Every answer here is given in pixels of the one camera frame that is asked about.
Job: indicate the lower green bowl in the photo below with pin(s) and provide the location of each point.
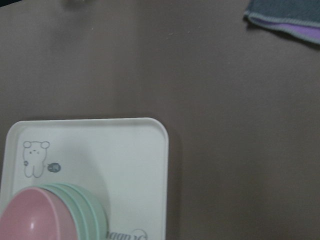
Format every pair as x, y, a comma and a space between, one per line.
97, 208

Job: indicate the small pink bowl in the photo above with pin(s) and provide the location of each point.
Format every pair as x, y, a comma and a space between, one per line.
37, 214

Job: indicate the cream rabbit tray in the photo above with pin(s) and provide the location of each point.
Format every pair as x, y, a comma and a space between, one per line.
123, 162

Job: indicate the upper green bowl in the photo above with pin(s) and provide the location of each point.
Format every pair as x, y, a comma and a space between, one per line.
77, 212

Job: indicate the green bowl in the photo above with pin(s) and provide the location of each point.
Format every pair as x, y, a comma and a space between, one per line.
97, 208
77, 212

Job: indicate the grey folded cloth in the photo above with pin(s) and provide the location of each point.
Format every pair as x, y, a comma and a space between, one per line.
298, 18

